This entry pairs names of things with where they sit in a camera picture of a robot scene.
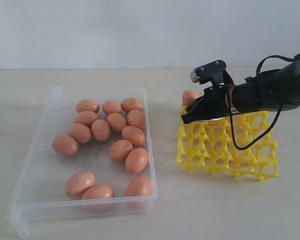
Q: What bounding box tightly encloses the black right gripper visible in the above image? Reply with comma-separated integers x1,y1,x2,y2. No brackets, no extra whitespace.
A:
181,84,234,124

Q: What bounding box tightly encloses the yellow plastic egg tray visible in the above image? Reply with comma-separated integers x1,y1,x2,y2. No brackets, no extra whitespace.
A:
176,111,278,181

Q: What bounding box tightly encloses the clear plastic tray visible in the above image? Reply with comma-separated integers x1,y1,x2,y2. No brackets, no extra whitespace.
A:
6,86,158,239

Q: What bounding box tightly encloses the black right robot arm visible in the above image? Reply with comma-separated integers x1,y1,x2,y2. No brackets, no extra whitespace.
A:
181,53,300,124

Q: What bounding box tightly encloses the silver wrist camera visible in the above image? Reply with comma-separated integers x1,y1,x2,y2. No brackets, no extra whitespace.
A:
190,59,227,86

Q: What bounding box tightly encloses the black camera cable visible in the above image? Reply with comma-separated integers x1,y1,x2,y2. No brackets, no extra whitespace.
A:
228,55,298,151

